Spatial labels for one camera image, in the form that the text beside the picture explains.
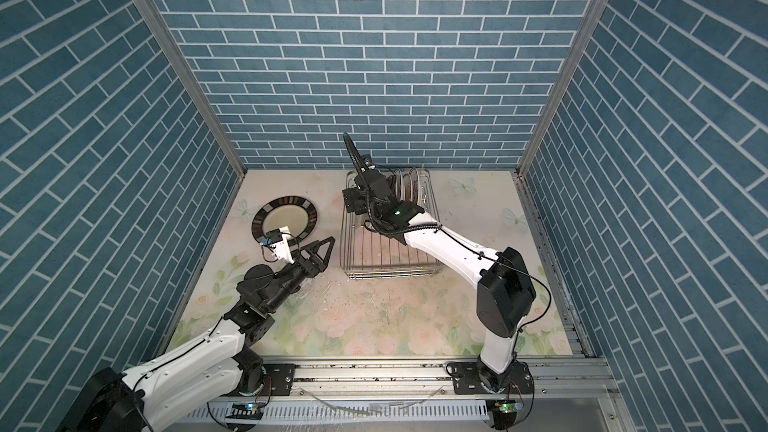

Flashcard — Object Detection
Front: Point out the red rim white plate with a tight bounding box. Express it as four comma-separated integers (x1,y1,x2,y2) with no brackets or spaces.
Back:
390,170,405,201

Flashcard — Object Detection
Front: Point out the green circuit board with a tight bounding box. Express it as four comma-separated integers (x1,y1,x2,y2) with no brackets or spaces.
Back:
486,399,524,422
225,403,264,421

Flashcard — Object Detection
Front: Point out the plain grey white plate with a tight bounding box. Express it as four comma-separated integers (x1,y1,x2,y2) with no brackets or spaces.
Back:
343,132,365,174

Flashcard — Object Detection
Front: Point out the dark patterned rim plate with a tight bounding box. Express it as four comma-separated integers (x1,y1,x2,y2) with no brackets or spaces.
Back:
251,195,318,245

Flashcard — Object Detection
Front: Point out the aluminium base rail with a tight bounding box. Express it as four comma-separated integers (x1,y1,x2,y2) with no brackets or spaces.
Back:
174,356,634,431

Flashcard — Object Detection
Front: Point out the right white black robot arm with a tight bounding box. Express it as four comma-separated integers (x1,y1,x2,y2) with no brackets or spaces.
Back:
342,166,543,393

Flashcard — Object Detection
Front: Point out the patterned brown white plate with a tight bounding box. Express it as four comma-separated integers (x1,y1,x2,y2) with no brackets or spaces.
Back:
410,168,425,207

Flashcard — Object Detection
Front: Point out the left green circuit board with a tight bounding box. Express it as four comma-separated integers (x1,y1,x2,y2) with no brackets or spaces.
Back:
225,403,264,421

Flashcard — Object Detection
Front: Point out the silver wire dish rack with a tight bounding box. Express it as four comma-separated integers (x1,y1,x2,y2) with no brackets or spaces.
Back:
340,168,443,279

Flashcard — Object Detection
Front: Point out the right green circuit board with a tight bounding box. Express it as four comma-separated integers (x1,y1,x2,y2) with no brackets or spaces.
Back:
486,399,524,422

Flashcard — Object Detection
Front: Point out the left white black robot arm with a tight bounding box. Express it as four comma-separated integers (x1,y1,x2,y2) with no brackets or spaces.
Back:
58,236,335,431

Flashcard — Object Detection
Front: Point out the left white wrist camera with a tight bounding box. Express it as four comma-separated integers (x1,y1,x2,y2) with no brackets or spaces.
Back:
259,226,295,263

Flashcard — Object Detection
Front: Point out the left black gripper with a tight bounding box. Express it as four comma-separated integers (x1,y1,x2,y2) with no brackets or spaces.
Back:
264,239,333,316

